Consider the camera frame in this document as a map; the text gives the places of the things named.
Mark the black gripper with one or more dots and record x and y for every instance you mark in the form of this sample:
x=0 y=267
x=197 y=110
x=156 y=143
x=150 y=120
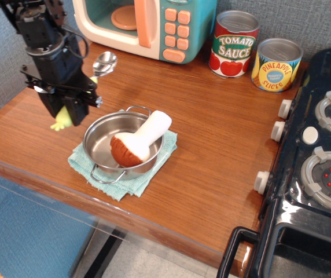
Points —
x=58 y=78

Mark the spoon with yellow-green handle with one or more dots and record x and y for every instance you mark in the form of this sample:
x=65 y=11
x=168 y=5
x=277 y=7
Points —
x=103 y=65

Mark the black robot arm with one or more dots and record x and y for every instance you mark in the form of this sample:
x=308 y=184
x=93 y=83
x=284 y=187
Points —
x=37 y=22

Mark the light blue cloth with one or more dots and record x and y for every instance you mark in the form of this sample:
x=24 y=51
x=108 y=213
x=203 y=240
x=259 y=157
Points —
x=79 y=161

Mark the stainless steel pot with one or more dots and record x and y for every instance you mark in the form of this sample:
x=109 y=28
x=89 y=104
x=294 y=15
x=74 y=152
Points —
x=96 y=144

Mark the plush mushroom toy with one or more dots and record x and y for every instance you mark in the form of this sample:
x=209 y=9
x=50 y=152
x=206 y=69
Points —
x=132 y=149

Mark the toy microwave teal and cream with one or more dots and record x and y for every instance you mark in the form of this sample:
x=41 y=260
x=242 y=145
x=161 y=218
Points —
x=170 y=31

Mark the tomato sauce can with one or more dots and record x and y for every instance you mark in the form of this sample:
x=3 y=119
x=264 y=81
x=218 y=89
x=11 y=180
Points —
x=234 y=38

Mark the pineapple slices can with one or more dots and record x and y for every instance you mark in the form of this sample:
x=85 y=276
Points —
x=276 y=64

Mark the black toy stove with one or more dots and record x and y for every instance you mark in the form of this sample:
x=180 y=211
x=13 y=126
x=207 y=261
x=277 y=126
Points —
x=294 y=237

